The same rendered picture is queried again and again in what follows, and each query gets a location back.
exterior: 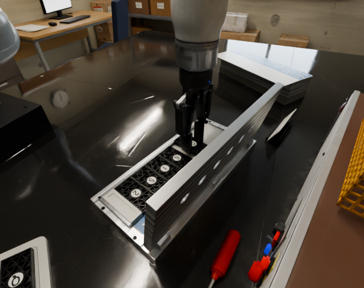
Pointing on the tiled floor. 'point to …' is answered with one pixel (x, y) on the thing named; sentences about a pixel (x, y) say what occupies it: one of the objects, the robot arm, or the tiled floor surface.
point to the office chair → (119, 21)
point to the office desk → (57, 34)
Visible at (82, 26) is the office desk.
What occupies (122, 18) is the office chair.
